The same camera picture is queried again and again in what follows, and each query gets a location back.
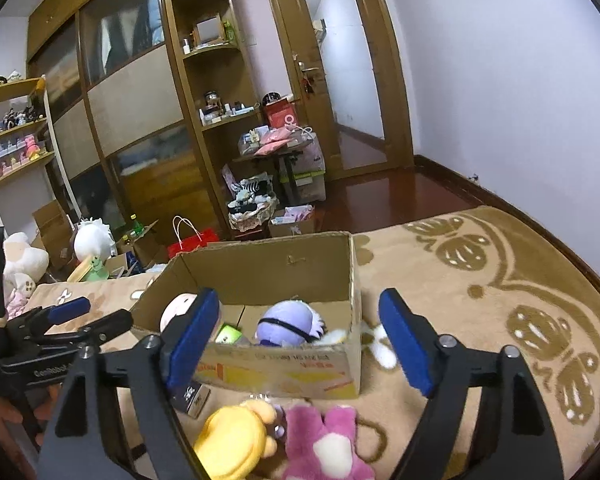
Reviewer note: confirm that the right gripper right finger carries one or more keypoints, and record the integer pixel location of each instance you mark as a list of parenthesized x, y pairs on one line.
[(513, 437)]

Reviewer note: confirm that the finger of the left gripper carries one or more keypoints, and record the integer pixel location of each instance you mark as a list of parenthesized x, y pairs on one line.
[(95, 333), (43, 319)]

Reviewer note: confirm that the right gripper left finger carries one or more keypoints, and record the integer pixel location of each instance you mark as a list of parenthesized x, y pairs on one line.
[(85, 438)]

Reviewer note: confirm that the black tissue pack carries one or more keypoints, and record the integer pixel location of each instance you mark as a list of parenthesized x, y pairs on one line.
[(191, 398)]

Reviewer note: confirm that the yellow plush toy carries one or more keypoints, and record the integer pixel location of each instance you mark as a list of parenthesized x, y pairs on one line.
[(235, 438)]

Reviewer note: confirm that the pink white plush toy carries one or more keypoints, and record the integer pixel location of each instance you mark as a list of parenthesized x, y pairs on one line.
[(323, 446)]

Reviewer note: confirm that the cream bear plush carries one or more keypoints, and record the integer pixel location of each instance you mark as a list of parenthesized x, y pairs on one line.
[(25, 265)]

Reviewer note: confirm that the green frog toy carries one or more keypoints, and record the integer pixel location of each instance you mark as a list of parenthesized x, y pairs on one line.
[(95, 270)]

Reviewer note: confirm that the white spiky plush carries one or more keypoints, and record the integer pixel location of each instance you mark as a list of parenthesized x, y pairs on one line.
[(94, 239)]

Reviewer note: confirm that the red paper bag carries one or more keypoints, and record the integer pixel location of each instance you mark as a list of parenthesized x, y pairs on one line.
[(188, 237)]

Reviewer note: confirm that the white ladder shelf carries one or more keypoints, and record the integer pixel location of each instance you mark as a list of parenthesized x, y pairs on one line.
[(28, 139)]

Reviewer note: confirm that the purple round plush doll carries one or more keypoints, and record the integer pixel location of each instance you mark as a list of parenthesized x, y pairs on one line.
[(289, 323)]

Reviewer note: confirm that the cardboard storage box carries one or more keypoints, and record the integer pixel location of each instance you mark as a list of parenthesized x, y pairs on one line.
[(249, 278)]

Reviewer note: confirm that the basket of plush toys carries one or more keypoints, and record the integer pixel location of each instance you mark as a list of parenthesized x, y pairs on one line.
[(254, 202)]

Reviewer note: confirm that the wooden corner shelf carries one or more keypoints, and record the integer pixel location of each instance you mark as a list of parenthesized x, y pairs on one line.
[(213, 81)]

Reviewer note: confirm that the small cluttered side table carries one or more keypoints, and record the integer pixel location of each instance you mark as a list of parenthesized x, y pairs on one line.
[(294, 152)]

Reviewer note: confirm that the wooden wardrobe cabinet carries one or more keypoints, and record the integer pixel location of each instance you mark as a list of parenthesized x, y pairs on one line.
[(128, 150)]

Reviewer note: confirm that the wooden door with glass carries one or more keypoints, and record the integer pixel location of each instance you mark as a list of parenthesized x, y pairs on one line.
[(343, 63)]

